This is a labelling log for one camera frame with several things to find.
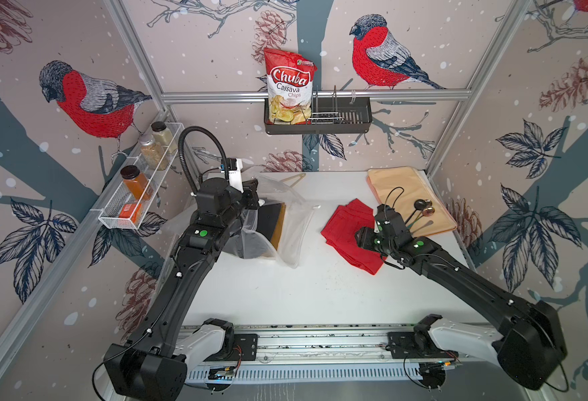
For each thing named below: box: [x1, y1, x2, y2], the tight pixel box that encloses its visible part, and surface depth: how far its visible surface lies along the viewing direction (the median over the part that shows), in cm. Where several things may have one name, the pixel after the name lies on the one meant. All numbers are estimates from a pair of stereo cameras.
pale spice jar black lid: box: [151, 121, 178, 154], surface depth 83 cm
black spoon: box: [404, 198, 427, 225], surface depth 109 cm
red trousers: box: [320, 197, 388, 275], surface depth 102 cm
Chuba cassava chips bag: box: [263, 47, 318, 126], surface depth 80 cm
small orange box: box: [118, 202, 143, 224], surface depth 68 cm
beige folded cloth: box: [369, 167, 457, 235], surface depth 109 cm
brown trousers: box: [270, 202, 287, 252], surface depth 101 cm
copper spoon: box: [406, 207, 436, 232], surface depth 106 cm
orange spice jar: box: [120, 164, 153, 202], surface depth 68 cm
